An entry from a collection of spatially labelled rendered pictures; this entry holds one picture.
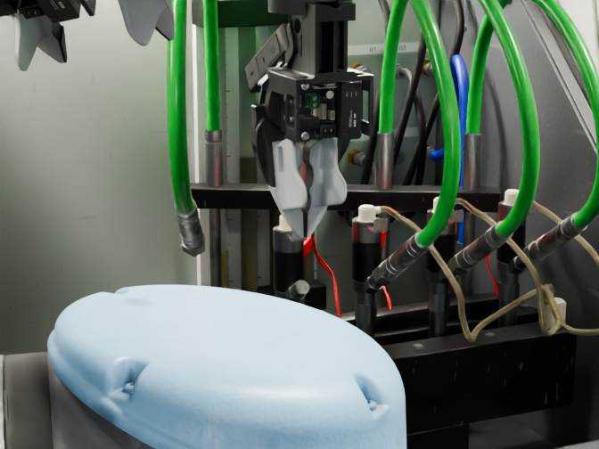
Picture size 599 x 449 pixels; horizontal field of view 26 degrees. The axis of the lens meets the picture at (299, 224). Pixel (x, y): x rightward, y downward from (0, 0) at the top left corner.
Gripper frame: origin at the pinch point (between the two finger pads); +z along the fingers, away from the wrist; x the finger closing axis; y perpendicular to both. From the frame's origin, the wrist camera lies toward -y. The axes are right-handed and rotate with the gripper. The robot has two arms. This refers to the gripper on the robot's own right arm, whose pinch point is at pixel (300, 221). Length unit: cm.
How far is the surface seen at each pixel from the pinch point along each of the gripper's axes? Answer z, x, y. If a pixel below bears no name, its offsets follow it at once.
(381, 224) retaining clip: 1.1, 8.0, 0.1
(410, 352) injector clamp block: 13.6, 10.7, 1.1
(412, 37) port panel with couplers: -11.9, 27.3, -30.5
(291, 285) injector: 6.4, -0.3, -1.6
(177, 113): -12.6, -15.2, 12.2
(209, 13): -16.6, -0.9, -21.0
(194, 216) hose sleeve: -3.2, -12.3, 6.9
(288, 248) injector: 2.9, -0.5, -1.6
